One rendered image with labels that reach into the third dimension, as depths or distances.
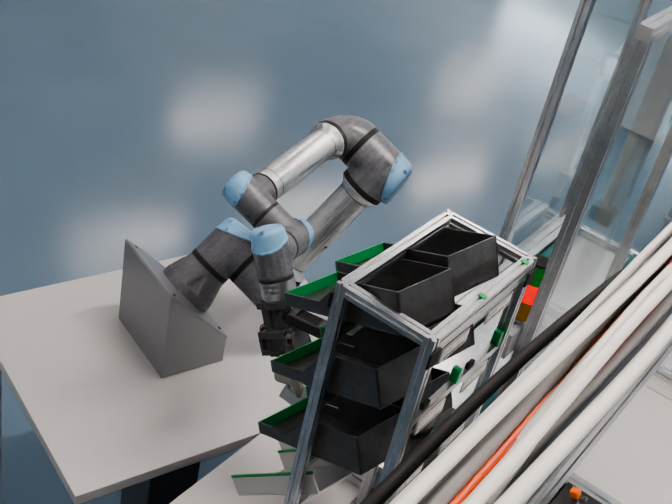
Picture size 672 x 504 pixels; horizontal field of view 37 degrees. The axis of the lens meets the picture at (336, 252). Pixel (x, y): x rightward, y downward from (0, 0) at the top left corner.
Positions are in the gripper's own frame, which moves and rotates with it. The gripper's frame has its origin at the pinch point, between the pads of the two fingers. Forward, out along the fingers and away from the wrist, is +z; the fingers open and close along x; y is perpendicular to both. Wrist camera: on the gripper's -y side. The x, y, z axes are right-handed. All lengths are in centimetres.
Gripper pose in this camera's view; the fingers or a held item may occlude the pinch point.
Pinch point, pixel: (306, 386)
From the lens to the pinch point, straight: 214.8
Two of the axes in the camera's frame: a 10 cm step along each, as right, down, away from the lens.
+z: 1.7, 9.5, 2.4
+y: -9.0, 0.6, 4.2
